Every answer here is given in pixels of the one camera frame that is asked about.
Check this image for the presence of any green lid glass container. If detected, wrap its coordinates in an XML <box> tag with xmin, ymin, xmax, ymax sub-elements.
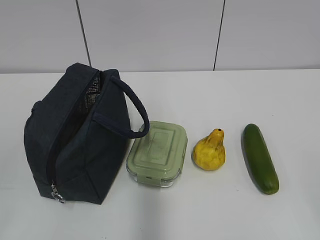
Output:
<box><xmin>126</xmin><ymin>121</ymin><xmax>188</xmax><ymax>188</ymax></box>

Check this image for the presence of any yellow pear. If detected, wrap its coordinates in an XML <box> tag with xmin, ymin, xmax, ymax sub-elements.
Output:
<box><xmin>192</xmin><ymin>128</ymin><xmax>226</xmax><ymax>171</ymax></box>

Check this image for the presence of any dark navy lunch bag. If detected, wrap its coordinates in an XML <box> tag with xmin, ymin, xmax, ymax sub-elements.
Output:
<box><xmin>23</xmin><ymin>63</ymin><xmax>150</xmax><ymax>205</ymax></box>

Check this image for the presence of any green cucumber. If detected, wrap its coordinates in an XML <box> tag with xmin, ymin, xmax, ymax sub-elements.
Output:
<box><xmin>241</xmin><ymin>123</ymin><xmax>280</xmax><ymax>195</ymax></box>

